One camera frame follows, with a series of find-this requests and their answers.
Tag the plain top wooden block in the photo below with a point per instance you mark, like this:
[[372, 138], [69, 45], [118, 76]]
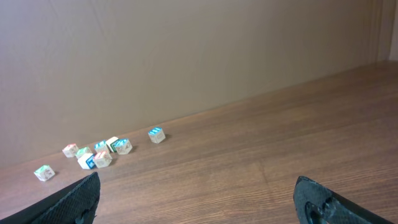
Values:
[[111, 142]]

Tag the blue lone wooden block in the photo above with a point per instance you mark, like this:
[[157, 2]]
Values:
[[156, 135]]

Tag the blue L wooden block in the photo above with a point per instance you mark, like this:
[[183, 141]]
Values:
[[101, 146]]

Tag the red I wooden block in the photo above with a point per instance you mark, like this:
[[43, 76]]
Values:
[[102, 159]]

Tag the blue sided white block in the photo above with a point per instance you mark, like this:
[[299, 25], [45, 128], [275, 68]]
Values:
[[86, 161]]

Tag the green N wooden block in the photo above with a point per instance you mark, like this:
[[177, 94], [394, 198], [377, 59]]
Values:
[[44, 173]]

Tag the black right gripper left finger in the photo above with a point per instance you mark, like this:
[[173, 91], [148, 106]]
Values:
[[74, 204]]

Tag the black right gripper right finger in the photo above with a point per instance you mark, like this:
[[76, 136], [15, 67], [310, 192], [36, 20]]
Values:
[[316, 204]]

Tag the red Y wooden block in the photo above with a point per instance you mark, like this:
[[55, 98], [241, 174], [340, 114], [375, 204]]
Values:
[[70, 150]]

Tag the green Z wooden block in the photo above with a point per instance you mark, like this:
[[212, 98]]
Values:
[[82, 151]]

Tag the blue D wooden block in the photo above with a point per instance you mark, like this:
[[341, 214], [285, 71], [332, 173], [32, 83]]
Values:
[[123, 146]]

